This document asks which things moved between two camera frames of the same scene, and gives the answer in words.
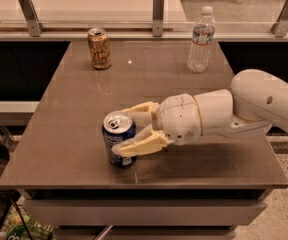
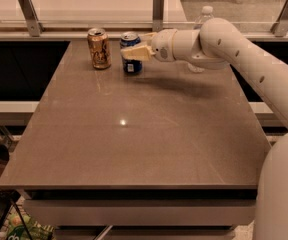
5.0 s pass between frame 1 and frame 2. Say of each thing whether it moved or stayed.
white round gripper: moved
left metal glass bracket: stayed
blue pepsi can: moved
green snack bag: stayed
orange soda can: stayed
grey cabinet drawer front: stayed
